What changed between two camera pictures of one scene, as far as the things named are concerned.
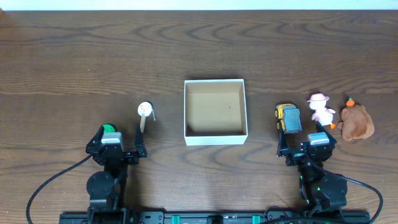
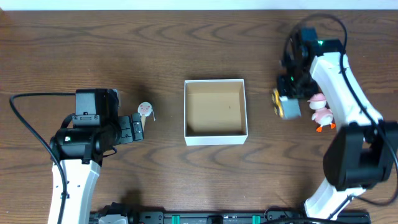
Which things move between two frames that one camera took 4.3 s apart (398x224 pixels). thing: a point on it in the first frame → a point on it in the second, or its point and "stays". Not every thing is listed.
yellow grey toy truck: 290,118 → 285,108
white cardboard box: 214,112 stays
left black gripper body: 116,156 → 125,129
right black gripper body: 296,157 → 296,83
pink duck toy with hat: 323,115 stays
